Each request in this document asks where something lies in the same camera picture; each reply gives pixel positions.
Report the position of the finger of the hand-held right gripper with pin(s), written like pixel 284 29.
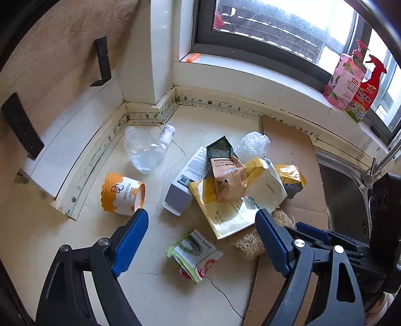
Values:
pixel 316 232

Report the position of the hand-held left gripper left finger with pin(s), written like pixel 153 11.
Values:
pixel 131 241

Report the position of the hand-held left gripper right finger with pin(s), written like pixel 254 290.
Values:
pixel 272 241

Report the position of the tan loofah scrubber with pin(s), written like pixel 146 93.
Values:
pixel 247 244

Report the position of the orange white paper cup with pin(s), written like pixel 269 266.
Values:
pixel 122 194

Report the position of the yellow white paper bag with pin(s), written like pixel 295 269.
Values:
pixel 269 185

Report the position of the yellow snack packet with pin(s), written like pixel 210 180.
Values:
pixel 293 178

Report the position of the yellow mailer bag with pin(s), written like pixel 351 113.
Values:
pixel 219 216

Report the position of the green white seed packet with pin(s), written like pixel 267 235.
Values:
pixel 194 254

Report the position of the white purple carton box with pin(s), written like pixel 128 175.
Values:
pixel 188 175

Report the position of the clear plastic bag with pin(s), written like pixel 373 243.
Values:
pixel 252 145

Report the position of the dark green packet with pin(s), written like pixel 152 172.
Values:
pixel 219 149

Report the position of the steel sink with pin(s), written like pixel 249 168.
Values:
pixel 338 194

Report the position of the brown cardboard sheet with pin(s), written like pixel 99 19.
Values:
pixel 291 147

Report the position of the small white bottle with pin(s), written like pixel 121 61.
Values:
pixel 166 134

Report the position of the red spray bottle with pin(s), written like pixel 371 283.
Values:
pixel 366 94

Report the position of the pink soap pump bottle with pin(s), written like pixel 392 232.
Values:
pixel 343 81

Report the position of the small orange clip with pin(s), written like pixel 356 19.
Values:
pixel 192 57

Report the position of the dark balcony railing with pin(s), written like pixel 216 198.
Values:
pixel 275 28

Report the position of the red cloth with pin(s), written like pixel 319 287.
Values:
pixel 218 19

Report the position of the black board bracket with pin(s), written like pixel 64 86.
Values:
pixel 23 125
pixel 102 59

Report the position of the dark window frame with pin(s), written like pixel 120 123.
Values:
pixel 203 31

